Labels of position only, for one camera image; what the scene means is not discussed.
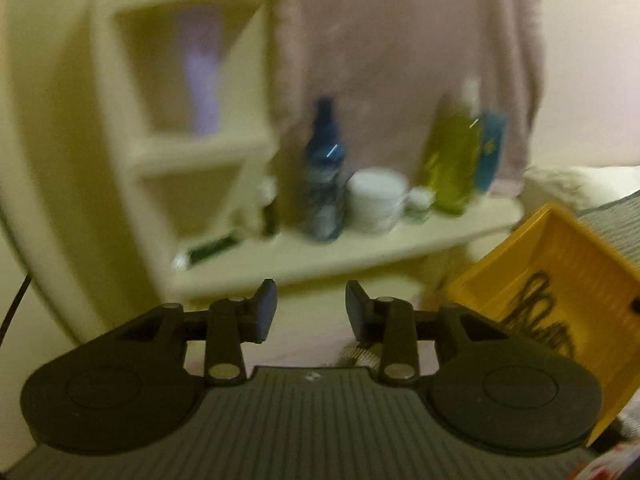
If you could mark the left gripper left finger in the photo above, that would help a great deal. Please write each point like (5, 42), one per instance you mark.
(231, 323)

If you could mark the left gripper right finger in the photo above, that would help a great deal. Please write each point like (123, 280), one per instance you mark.
(389, 322)

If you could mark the orange plastic tray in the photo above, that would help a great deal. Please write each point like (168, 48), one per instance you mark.
(594, 288)

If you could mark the dark green small tube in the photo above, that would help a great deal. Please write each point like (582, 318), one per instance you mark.
(195, 255)

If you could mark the white cream jar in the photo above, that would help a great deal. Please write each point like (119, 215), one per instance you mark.
(376, 199)

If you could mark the small green-label jar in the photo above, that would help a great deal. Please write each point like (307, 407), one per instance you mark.
(418, 204)

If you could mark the black white lip balm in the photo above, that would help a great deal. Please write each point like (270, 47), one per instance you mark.
(267, 197)

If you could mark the blue spray bottle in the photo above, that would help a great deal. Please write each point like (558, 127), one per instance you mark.
(323, 164)

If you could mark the green olive spray bottle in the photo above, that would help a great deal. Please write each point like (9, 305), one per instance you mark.
(459, 149)

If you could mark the cream wooden shelf unit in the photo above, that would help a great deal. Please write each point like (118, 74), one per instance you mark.
(180, 189)

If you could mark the blue white tube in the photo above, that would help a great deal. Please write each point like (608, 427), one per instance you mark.
(492, 131)

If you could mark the white pillow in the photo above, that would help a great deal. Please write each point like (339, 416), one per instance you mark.
(577, 188)

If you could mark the grey checked pillow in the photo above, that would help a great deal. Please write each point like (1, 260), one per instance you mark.
(617, 223)

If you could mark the pink hanging towel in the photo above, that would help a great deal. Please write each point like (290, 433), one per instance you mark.
(388, 64)

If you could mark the purple tube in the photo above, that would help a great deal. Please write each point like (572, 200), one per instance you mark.
(199, 31)

